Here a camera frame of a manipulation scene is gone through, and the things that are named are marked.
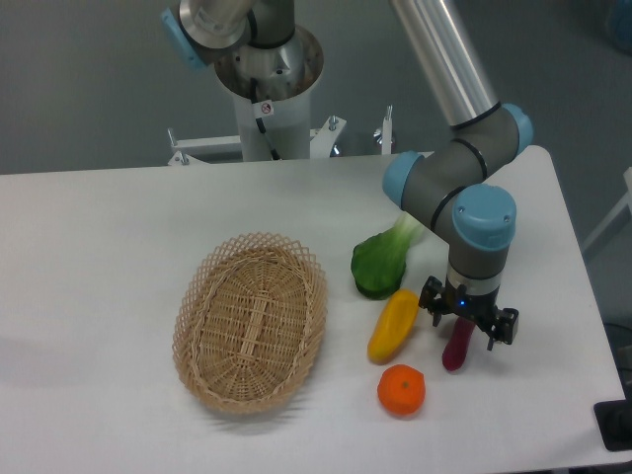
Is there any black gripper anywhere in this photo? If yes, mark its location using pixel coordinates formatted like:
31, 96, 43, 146
419, 276, 519, 351

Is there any black device at table edge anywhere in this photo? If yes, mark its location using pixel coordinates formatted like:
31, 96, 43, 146
593, 400, 631, 452

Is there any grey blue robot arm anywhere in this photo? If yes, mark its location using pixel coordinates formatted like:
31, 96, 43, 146
161, 1, 533, 344

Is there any purple sweet potato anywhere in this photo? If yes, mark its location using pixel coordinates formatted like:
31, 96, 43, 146
441, 317, 476, 372

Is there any woven wicker basket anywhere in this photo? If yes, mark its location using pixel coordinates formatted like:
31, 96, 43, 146
172, 232, 328, 415

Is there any green bok choy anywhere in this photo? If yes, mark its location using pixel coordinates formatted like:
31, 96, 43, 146
351, 212, 425, 300

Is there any white frame at right edge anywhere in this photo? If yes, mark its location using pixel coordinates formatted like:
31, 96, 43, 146
581, 168, 631, 261

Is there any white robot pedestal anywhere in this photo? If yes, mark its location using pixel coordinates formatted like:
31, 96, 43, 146
214, 26, 324, 162

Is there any black cable on pedestal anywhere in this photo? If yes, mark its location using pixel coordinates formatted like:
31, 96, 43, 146
249, 77, 281, 162

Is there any orange tangerine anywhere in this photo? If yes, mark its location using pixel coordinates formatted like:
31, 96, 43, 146
377, 364, 426, 417

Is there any yellow mango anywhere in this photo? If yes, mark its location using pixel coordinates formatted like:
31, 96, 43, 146
367, 288, 419, 364

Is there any white metal bracket frame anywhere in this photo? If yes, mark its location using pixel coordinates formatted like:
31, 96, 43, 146
167, 104, 396, 166

